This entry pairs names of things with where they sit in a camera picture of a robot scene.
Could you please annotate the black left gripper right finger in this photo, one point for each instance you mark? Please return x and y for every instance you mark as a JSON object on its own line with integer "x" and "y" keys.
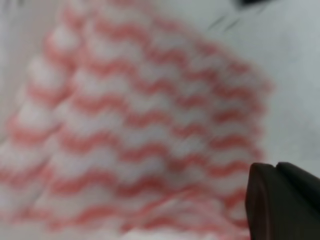
{"x": 306, "y": 184}

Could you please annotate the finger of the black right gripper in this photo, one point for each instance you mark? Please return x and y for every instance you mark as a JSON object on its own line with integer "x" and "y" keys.
{"x": 245, "y": 4}

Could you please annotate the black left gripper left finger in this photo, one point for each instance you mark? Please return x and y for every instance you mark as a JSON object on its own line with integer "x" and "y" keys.
{"x": 275, "y": 210}

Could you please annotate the pink white wavy towel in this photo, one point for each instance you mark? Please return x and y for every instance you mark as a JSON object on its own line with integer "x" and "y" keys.
{"x": 132, "y": 126}

